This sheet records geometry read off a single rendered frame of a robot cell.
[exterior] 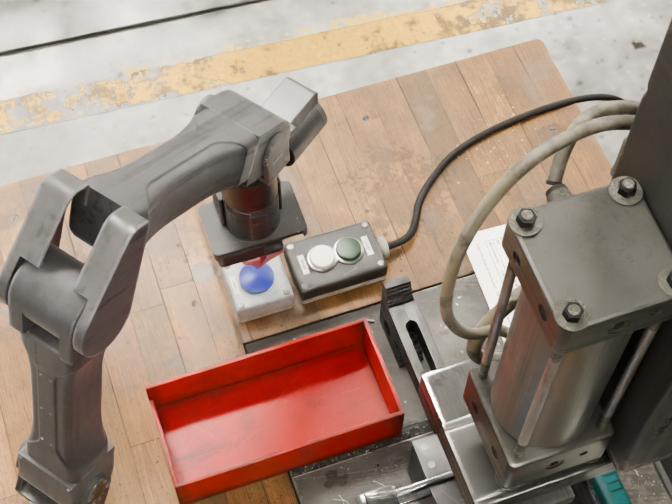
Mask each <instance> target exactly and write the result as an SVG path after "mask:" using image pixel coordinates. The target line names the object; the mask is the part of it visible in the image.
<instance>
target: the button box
mask: <svg viewBox="0 0 672 504"><path fill-rule="evenodd" d="M616 100H624V99H622V98H620V97H618V96H615V95H612V94H601V93H599V94H587V95H581V96H575V97H571V98H567V99H563V100H559V101H556V102H553V103H549V104H546V105H543V106H540V107H538V108H535V109H532V110H529V111H527V112H524V113H521V114H519V115H516V116H514V117H512V118H509V119H507V120H505V121H502V122H500V123H498V124H496V125H494V126H492V127H490V128H488V129H486V130H484V131H482V132H480V133H478V134H476V135H475V136H473V137H471V138H470V139H468V140H466V141H465V142H463V143H462V144H460V145H459V146H458V147H456V148H455V149H454V150H452V151H451V152H450V153H449V154H448V155H447V156H446V157H445V158H444V159H443V160H442V161H441V162H440V163H439V164H438V166H437V167H436V168H435V170H434V171H433V172H432V173H431V175H430V176H429V178H428V179H427V181H426V182H425V184H424V185H423V187H422V188H421V190H420V192H419V194H418V196H417V198H416V201H415V204H414V208H413V215H412V220H411V224H410V227H409V229H408V231H407V233H406V234H405V235H404V236H402V237H400V238H398V239H396V240H393V241H391V242H387V241H386V239H385V238H384V237H383V236H382V237H379V238H377V239H376V237H375V235H374V232H373V230H372V228H371V225H370V223H369V221H363V222H360V223H356V224H353V225H349V226H346V227H343V228H339V229H336V230H332V231H329V232H326V233H322V234H319V235H316V236H312V237H309V238H305V239H302V240H299V241H295V242H292V243H288V244H286V245H284V256H285V262H286V265H287V267H288V270H289V272H290V275H291V278H292V280H293V283H294V286H295V288H296V291H297V294H298V296H299V299H300V301H301V303H302V304H306V303H310V302H313V301H316V300H319V299H323V298H326V297H329V296H332V295H336V294H339V293H342V292H346V291H349V290H352V289H355V288H359V287H362V286H365V285H369V284H372V283H375V282H378V281H382V280H384V279H386V274H387V269H388V265H387V263H386V261H385V258H389V257H390V252H389V250H390V249H393V248H396V247H399V246H401V245H403V244H405V243H407V242H408V241H409V240H410V239H411V238H412V237H413V236H414V234H415V232H416V230H417V227H418V223H419V219H420V212H421V207H422V204H423V201H424V199H425V197H426V195H427V193H428V191H429V190H430V188H431V186H432V185H433V183H434V182H435V180H436V179H437V178H438V176H439V175H440V174H441V172H442V171H443V170H444V169H445V167H446V166H447V165H448V164H449V163H450V162H451V161H452V160H453V159H454V158H455V157H456V156H458V155H459V154H460V153H461V152H463V151H464V150H466V149H467V148H468V147H470V146H471V145H473V144H475V143H476V142H478V141H480V140H482V139H483V138H485V137H487V136H489V135H491V134H493V133H495V132H497V131H499V130H501V129H504V128H506V127H508V126H510V125H513V124H515V123H518V122H520V121H523V120H525V119H528V118H530V117H533V116H536V115H539V114H542V113H544V112H547V111H550V110H554V109H557V108H560V107H564V106H567V105H571V104H574V103H581V102H587V101H616ZM347 237H350V238H354V239H356V240H357V241H358V242H359V243H360V245H361V255H360V256H359V257H358V258H357V259H356V260H353V261H344V260H342V259H340V258H339V257H338V256H337V253H336V246H337V243H338V242H339V241H340V240H341V239H343V238H347ZM319 245H325V246H328V247H330V248H331V249H332V250H333V251H334V253H335V262H334V264H333V265H332V266H331V267H329V268H327V269H318V268H316V267H314V266H313V265H312V264H311V262H310V252H311V251H312V249H313V248H315V247H316V246H319Z"/></svg>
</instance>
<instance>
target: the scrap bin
mask: <svg viewBox="0 0 672 504"><path fill-rule="evenodd" d="M145 390H146V393H147V396H148V400H149V403H150V406H151V410H152V413H153V417H154V420H155V423H156V427H157V430H158V433H159V437H160V440H161V443H162V447H163V450H164V453H165V457H166V460H167V463H168V467H169V470H170V473H171V477H172V480H173V483H174V487H175V490H176V493H177V497H178V500H179V503H180V504H191V503H194V502H197V501H201V500H204V499H207V498H210V497H213V496H216V495H219V494H222V493H225V492H228V491H231V490H234V489H237V488H240V487H243V486H246V485H249V484H252V483H255V482H258V481H261V480H264V479H267V478H270V477H273V476H277V475H280V474H283V473H286V472H289V471H292V470H295V469H298V468H301V467H304V466H307V465H310V464H313V463H316V462H319V461H322V460H325V459H328V458H331V457H334V456H337V455H340V454H343V453H346V452H349V451H352V450H356V449H359V448H362V447H365V446H368V445H371V444H374V443H377V442H380V441H383V440H386V439H389V438H392V437H395V436H398V435H401V434H402V428H403V422H404V415H405V412H404V410H403V407H402V405H401V402H400V400H399V397H398V395H397V392H396V390H395V387H394V385H393V383H392V380H391V378H390V375H389V373H388V370H387V368H386V365H385V363H384V360H383V358H382V355H381V353H380V351H379V348H378V346H377V343H376V341H375V338H374V336H373V333H372V331H371V328H370V326H369V323H368V321H367V319H366V318H363V319H359V320H356V321H353V322H350V323H346V324H343V325H340V326H337V327H333V328H330V329H327V330H324V331H321V332H317V333H314V334H311V335H308V336H304V337H301V338H298V339H295V340H292V341H288V342H285V343H282V344H279V345H275V346H272V347H269V348H266V349H263V350H259V351H256V352H253V353H250V354H246V355H243V356H240V357H237V358H233V359H230V360H227V361H224V362H221V363H217V364H214V365H211V366H208V367H204V368H201V369H198V370H195V371H192V372H188V373H185V374H182V375H179V376H175V377H172V378H169V379H166V380H162V381H159V382H156V383H153V384H150V385H146V386H145Z"/></svg>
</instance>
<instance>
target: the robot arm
mask: <svg viewBox="0 0 672 504"><path fill-rule="evenodd" d="M326 124H327V115H326V113H325V111H324V109H323V107H322V106H321V105H320V103H319V102H318V93H317V92H315V91H313V90H312V89H310V88H308V87H306V86H304V85H303V84H301V83H299V82H297V81H295V80H293V79H292V78H290V77H286V78H285V79H284V80H283V81H282V82H281V83H280V85H279V86H278V87H277V88H276V89H275V90H274V92H273V93H272V94H271V95H270V96H269V97H268V99H267V100H266V101H265V102H264V103H263V104H262V106H260V105H258V104H256V103H254V102H253V101H251V100H249V99H247V98H245V97H244V96H242V95H240V94H238V93H236V92H235V91H233V90H231V89H225V90H223V91H221V92H219V93H218V94H216V95H213V94H208V95H206V96H205V97H204V98H203V99H202V100H201V101H200V103H199V104H198V106H197V108H196V110H195V113H194V116H193V117H192V119H191V121H190V123H189V124H188V125H187V126H186V127H185V128H184V129H183V130H181V131H180V132H179V133H178V134H177V135H175V136H174V137H172V138H171V139H169V140H168V141H166V142H164V143H163V144H161V145H159V146H158V147H156V148H154V149H153V150H151V151H149V152H148V153H146V154H144V155H143V156H141V157H139V158H138V159H136V160H134V161H132V162H130V163H128V164H126V165H124V166H122V167H120V168H117V169H115V170H112V171H110V172H107V173H102V174H96V175H92V176H90V177H88V178H87V179H85V180H83V181H82V180H81V179H79V178H77V177H76V176H74V175H72V174H71V173H69V172H67V171H66V170H64V169H63V168H59V169H57V170H55V171H54V172H52V173H50V174H49V175H48V176H47V177H46V178H45V179H44V180H43V181H42V183H41V184H40V186H39V188H38V191H37V193H36V195H35V197H34V199H33V202H32V204H31V206H30V208H29V210H28V213H27V215H26V217H25V219H24V221H23V224H22V226H21V228H20V230H19V232H18V235H17V237H16V239H15V241H14V243H13V246H12V248H11V250H10V252H9V254H8V257H7V259H6V261H5V263H4V265H3V268H2V270H1V272H0V301H1V302H3V303H4V304H6V305H7V306H8V311H9V325H10V326H11V327H13V328H14V329H16V330H17V331H19V332H20V333H21V339H22V342H23V345H24V347H25V349H26V351H27V354H28V359H29V365H30V373H31V392H32V414H33V419H32V429H31V433H30V434H29V435H28V436H27V438H26V439H25V440H24V442H23V443H22V445H21V447H20V449H19V452H18V457H17V462H16V466H15V467H17V468H18V469H19V473H18V477H17V482H16V486H15V490H16V492H18V493H19V494H20V495H22V496H23V497H25V498H26V499H27V500H29V501H30V504H105V501H106V497H107V494H108V491H109V487H110V484H111V475H112V472H113V468H114V450H115V446H114V445H112V444H111V443H109V442H108V438H107V434H106V432H105V430H104V428H103V422H102V412H101V400H102V365H103V357H104V353H105V349H106V348H107V347H108V346H109V345H110V344H111V343H112V342H113V341H114V340H115V338H116V337H117V336H118V334H119V333H120V331H121V330H122V328H123V327H124V325H125V323H126V321H127V319H128V317H129V314H130V311H131V308H132V304H133V299H134V295H135V290H136V286H137V281H138V277H139V272H140V268H141V263H142V259H143V254H144V249H145V245H146V243H147V242H148V241H149V240H150V239H151V238H152V237H153V236H154V235H155V234H156V233H157V232H158V231H159V230H161V229H162V228H163V227H165V226H166V225H167V224H169V223H170V222H172V221H173V220H175V219H176V218H178V217H179V216H180V215H182V214H183V213H185V212H186V211H188V210H189V209H191V208H192V207H194V206H195V205H197V204H198V203H200V202H201V201H203V200H205V199H206V198H208V197H210V196H212V195H213V202H209V203H206V204H202V205H201V206H200V207H199V215H200V219H201V222H202V224H203V227H204V229H205V232H206V234H207V237H208V240H209V243H210V247H211V251H212V254H213V257H214V259H215V260H216V261H217V262H218V265H219V266H220V267H227V266H231V265H234V264H237V263H241V262H242V263H243V264H244V265H251V266H254V267H255V268H257V269H258V268H261V267H262V266H263V265H265V264H266V263H267V262H268V261H270V260H272V259H273V258H275V257H276V256H278V255H280V254H281V253H283V251H284V247H283V241H282V240H283V239H286V238H290V237H293V236H296V235H300V234H303V236H306V235H307V224H306V221H305V219H304V216H303V213H302V211H301V208H300V206H299V203H298V201H297V198H296V195H295V193H294V190H293V188H292V185H291V183H290V182H289V181H282V182H281V181H280V178H279V175H278V174H279V173H280V172H281V171H282V169H283V168H284V167H285V166H292V165H293V164H294V163H295V162H296V161H297V159H298V158H299V157H300V156H301V154H302V153H303V152H304V151H305V150H306V148H307V147H308V146H309V145H310V143H311V142H312V141H313V140H314V139H315V137H316V136H317V135H318V134H319V132H320V131H321V130H322V129H323V128H324V126H325V125H326ZM71 200H72V202H71V207H70V216H69V228H70V230H71V232H72V233H73V235H74V236H76V237H77V238H79V239H80V240H82V241H84V242H85V243H87V244H88V245H90V246H92V249H91V251H90V253H89V255H88V258H87V260H86V262H85V264H84V263H83V262H81V261H79V260H78V259H76V258H75V257H73V256H71V255H70V254H68V253H67V252H65V251H64V250H62V249H60V248H59V246H60V240H61V234H62V229H63V223H64V217H65V211H66V209H67V207H68V205H69V203H70V201H71Z"/></svg>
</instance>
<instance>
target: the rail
mask: <svg viewBox="0 0 672 504"><path fill-rule="evenodd" d="M451 478H454V474H453V472H452V471H450V472H447V473H444V474H441V475H438V476H435V477H432V478H429V479H426V480H423V481H420V482H417V483H414V484H411V485H408V486H405V487H402V488H399V489H396V490H395V491H396V496H401V495H403V494H406V493H409V492H412V491H415V490H418V489H421V488H424V487H427V486H430V485H433V484H436V483H439V482H442V481H445V480H448V479H451Z"/></svg>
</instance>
